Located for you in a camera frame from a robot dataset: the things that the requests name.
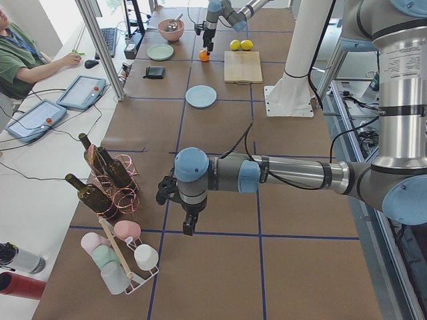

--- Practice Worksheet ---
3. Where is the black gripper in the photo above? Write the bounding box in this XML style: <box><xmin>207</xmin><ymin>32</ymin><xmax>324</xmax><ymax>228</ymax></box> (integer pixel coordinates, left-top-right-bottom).
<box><xmin>194</xmin><ymin>22</ymin><xmax>216</xmax><ymax>55</ymax></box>
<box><xmin>155</xmin><ymin>169</ymin><xmax>204</xmax><ymax>236</ymax></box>

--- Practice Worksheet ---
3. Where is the orange fruit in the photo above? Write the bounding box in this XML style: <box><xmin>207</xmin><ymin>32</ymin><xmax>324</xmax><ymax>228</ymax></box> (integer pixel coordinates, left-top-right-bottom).
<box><xmin>199</xmin><ymin>50</ymin><xmax>210</xmax><ymax>62</ymax></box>

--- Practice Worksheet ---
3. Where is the light blue plate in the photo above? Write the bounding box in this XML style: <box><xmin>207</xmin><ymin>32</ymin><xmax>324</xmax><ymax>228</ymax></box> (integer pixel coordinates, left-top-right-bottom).
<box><xmin>185</xmin><ymin>85</ymin><xmax>217</xmax><ymax>108</ymax></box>

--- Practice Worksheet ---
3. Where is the light green plate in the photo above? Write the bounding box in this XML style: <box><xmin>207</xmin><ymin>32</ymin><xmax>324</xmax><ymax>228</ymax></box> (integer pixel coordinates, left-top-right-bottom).
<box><xmin>147</xmin><ymin>44</ymin><xmax>174</xmax><ymax>61</ymax></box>

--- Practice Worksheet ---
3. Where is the upper yellow lemon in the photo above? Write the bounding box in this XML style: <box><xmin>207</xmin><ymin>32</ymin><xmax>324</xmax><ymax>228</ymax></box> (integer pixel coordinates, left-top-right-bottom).
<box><xmin>230</xmin><ymin>39</ymin><xmax>241</xmax><ymax>51</ymax></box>

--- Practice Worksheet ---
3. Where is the yellow lemon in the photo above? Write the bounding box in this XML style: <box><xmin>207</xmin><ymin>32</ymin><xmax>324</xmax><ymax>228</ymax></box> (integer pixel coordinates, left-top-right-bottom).
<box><xmin>230</xmin><ymin>39</ymin><xmax>241</xmax><ymax>51</ymax></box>
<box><xmin>240</xmin><ymin>39</ymin><xmax>254</xmax><ymax>51</ymax></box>

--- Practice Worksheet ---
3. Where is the lower yellow lemon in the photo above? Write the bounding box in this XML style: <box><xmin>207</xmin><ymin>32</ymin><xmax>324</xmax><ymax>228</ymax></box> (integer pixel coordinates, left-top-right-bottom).
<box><xmin>240</xmin><ymin>39</ymin><xmax>254</xmax><ymax>51</ymax></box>

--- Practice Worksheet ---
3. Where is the wooden cutting board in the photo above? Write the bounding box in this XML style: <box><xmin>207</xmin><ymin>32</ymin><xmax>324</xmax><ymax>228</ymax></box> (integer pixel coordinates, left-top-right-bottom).
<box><xmin>224</xmin><ymin>51</ymin><xmax>263</xmax><ymax>84</ymax></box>

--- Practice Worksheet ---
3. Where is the pink bowl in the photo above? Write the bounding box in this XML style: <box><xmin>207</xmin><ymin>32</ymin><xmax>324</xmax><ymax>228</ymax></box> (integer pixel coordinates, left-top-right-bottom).
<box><xmin>157</xmin><ymin>19</ymin><xmax>184</xmax><ymax>42</ymax></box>

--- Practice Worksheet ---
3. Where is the metal scoop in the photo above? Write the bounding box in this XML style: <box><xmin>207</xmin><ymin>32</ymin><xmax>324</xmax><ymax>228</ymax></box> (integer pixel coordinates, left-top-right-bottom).
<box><xmin>163</xmin><ymin>13</ymin><xmax>183</xmax><ymax>32</ymax></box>

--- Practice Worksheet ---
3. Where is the white cup on rack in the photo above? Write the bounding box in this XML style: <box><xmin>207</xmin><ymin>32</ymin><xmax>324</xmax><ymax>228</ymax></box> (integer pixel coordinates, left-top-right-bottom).
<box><xmin>134</xmin><ymin>244</ymin><xmax>159</xmax><ymax>271</ymax></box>

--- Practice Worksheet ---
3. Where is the pink cup on rack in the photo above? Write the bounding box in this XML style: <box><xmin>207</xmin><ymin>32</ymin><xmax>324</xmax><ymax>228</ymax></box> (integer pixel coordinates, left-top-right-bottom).
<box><xmin>113</xmin><ymin>220</ymin><xmax>141</xmax><ymax>241</ymax></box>

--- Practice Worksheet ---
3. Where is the folded grey cloth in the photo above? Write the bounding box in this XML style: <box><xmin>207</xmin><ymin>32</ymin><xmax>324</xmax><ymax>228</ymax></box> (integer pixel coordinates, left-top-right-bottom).
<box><xmin>143</xmin><ymin>66</ymin><xmax>165</xmax><ymax>79</ymax></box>

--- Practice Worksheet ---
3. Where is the black box device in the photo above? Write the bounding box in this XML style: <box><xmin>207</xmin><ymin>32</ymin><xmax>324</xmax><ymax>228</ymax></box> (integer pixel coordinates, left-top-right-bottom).
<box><xmin>123</xmin><ymin>32</ymin><xmax>143</xmax><ymax>60</ymax></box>

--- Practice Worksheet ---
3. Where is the pale grey cup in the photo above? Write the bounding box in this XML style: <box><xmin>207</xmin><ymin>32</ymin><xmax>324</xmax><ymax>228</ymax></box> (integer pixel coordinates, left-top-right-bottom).
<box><xmin>101</xmin><ymin>261</ymin><xmax>131</xmax><ymax>295</ymax></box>

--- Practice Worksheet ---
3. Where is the dark wine bottle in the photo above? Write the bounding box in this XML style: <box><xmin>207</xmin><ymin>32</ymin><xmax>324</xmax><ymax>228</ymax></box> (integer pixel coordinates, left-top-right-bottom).
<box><xmin>65</xmin><ymin>173</ymin><xmax>120</xmax><ymax>222</ymax></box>
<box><xmin>78</xmin><ymin>133</ymin><xmax>106</xmax><ymax>177</ymax></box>
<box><xmin>97</xmin><ymin>146</ymin><xmax>136</xmax><ymax>190</ymax></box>

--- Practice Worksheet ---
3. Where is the pale green cup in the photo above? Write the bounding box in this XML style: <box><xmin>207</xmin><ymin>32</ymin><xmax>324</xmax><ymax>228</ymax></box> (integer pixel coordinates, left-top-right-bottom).
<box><xmin>91</xmin><ymin>245</ymin><xmax>119</xmax><ymax>269</ymax></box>

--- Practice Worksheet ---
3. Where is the pale pink cup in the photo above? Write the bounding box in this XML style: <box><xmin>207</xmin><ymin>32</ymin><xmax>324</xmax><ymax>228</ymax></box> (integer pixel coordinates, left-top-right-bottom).
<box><xmin>80</xmin><ymin>232</ymin><xmax>110</xmax><ymax>255</ymax></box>

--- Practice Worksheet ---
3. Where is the black keyboard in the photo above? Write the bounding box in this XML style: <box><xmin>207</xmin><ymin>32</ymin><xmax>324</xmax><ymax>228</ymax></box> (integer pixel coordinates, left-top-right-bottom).
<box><xmin>100</xmin><ymin>27</ymin><xmax>117</xmax><ymax>58</ymax></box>

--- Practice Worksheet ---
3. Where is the black computer mouse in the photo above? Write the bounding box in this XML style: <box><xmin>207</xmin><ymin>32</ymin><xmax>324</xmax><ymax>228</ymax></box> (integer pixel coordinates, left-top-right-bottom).
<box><xmin>84</xmin><ymin>59</ymin><xmax>99</xmax><ymax>69</ymax></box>

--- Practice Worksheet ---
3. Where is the far teach pendant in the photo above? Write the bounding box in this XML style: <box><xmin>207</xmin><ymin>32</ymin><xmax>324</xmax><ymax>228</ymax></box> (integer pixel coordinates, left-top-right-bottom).
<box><xmin>57</xmin><ymin>75</ymin><xmax>107</xmax><ymax>110</ymax></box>

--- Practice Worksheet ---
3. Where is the teach pendant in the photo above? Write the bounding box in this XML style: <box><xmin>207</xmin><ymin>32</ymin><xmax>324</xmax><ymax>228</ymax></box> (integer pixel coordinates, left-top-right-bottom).
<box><xmin>5</xmin><ymin>99</ymin><xmax>67</xmax><ymax>143</ymax></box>
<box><xmin>57</xmin><ymin>75</ymin><xmax>107</xmax><ymax>110</ymax></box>

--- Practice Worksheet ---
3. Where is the grey thermos bottle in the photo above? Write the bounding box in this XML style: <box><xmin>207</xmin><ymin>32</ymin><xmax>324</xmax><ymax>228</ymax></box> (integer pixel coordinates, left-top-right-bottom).
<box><xmin>1</xmin><ymin>243</ymin><xmax>45</xmax><ymax>274</ymax></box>

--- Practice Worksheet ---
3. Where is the near teach pendant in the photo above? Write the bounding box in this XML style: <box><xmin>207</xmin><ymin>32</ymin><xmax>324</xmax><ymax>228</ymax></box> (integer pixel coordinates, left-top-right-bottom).
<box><xmin>5</xmin><ymin>99</ymin><xmax>67</xmax><ymax>143</ymax></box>

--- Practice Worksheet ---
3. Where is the red thermos bottle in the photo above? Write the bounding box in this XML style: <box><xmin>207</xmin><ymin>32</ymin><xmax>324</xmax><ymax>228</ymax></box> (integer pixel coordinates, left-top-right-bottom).
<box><xmin>1</xmin><ymin>272</ymin><xmax>46</xmax><ymax>300</ymax></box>

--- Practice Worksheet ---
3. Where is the person in green shirt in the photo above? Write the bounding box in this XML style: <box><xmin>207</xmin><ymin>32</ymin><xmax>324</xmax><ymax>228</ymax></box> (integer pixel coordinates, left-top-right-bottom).
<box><xmin>0</xmin><ymin>11</ymin><xmax>81</xmax><ymax>100</ymax></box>

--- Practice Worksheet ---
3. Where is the white wire cup rack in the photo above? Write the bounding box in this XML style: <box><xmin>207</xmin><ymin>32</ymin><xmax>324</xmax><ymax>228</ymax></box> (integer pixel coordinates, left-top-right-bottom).
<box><xmin>99</xmin><ymin>218</ymin><xmax>159</xmax><ymax>295</ymax></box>

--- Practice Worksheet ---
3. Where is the copper wire bottle rack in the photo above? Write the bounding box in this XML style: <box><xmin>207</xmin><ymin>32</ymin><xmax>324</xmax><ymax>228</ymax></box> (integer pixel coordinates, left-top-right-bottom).
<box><xmin>84</xmin><ymin>144</ymin><xmax>141</xmax><ymax>217</ymax></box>

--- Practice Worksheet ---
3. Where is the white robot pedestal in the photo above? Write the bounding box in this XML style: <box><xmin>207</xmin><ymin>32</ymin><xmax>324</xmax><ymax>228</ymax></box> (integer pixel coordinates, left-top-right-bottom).
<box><xmin>264</xmin><ymin>0</ymin><xmax>335</xmax><ymax>117</ymax></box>

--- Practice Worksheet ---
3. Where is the aluminium frame post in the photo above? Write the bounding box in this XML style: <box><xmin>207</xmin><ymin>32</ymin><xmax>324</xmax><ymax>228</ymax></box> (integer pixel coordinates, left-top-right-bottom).
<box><xmin>75</xmin><ymin>0</ymin><xmax>125</xmax><ymax>101</ymax></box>

